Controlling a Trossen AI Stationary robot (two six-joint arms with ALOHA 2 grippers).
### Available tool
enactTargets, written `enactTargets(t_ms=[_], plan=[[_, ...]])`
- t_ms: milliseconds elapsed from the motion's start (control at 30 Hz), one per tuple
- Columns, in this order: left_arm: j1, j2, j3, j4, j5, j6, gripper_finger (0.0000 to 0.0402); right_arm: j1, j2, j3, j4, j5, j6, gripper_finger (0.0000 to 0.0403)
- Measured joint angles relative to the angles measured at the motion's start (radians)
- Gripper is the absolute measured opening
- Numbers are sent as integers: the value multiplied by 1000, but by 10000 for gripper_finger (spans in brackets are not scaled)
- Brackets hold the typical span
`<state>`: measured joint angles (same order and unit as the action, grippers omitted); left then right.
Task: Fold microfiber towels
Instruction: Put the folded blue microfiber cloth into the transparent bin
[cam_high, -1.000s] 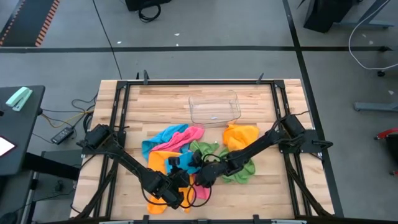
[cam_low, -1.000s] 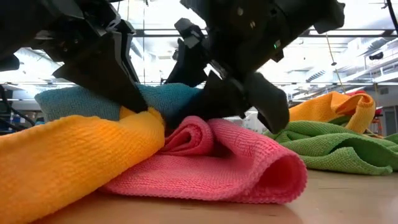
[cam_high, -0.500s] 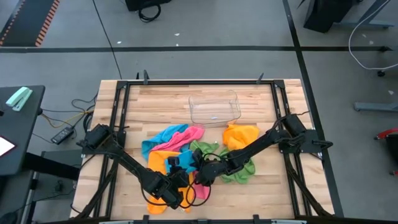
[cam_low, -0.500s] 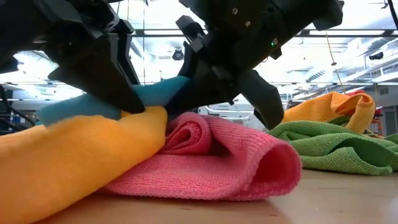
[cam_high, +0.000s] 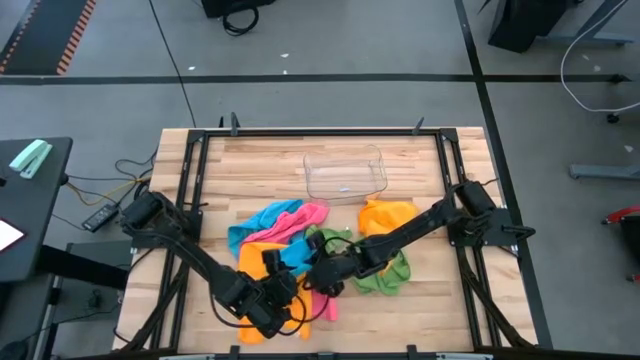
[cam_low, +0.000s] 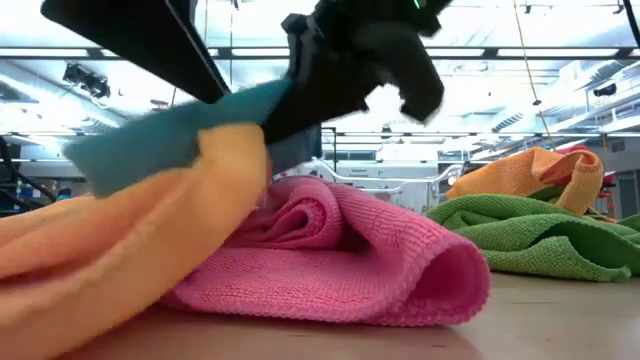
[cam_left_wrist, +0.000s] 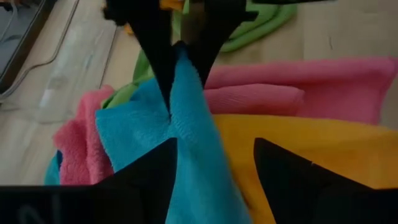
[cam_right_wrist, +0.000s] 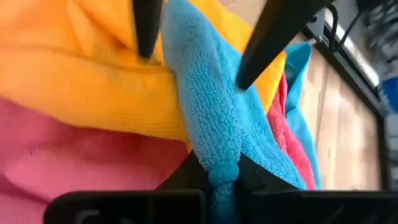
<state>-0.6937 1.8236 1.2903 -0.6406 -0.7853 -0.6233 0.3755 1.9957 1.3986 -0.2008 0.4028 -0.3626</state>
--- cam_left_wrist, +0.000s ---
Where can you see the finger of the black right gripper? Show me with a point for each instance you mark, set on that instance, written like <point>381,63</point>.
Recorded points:
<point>211,31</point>
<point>158,46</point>

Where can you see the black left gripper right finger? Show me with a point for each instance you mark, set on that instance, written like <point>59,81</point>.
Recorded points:
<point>286,174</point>

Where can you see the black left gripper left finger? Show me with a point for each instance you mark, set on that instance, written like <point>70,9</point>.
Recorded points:
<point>155,171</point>

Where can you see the pink microfiber towel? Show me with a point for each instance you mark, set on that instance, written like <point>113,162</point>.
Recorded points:
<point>280,90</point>

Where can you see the large green microfiber towel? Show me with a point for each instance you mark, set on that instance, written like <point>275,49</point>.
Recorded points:
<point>264,25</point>

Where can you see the clear plastic bin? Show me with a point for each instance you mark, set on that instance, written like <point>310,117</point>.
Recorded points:
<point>62,77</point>

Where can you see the orange microfiber towel with label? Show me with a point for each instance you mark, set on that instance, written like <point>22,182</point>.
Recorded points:
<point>311,140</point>

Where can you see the blue microfiber towel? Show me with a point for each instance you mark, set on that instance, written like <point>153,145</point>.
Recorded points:
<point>192,155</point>

